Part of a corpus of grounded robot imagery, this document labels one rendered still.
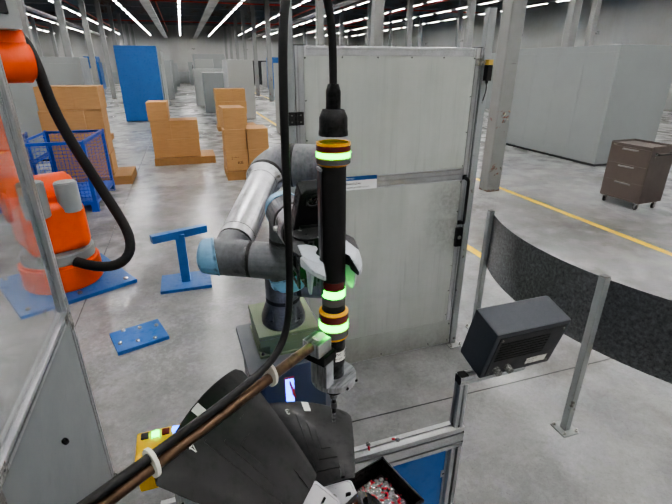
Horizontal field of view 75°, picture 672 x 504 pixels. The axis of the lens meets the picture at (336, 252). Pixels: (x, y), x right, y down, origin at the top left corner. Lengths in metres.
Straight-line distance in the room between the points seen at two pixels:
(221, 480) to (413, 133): 2.24
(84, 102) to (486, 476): 7.71
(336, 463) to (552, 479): 1.87
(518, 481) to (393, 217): 1.55
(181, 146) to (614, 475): 8.91
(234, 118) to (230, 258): 7.30
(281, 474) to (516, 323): 0.83
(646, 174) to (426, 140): 5.05
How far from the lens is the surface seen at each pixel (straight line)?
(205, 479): 0.73
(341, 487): 0.93
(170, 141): 9.86
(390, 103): 2.58
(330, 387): 0.69
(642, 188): 7.45
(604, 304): 2.57
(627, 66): 10.49
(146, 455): 0.50
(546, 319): 1.42
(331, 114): 0.55
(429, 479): 1.66
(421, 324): 3.21
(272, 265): 0.86
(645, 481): 2.91
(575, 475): 2.77
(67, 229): 4.49
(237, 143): 8.19
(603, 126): 10.37
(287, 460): 0.78
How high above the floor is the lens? 1.91
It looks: 23 degrees down
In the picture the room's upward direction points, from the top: straight up
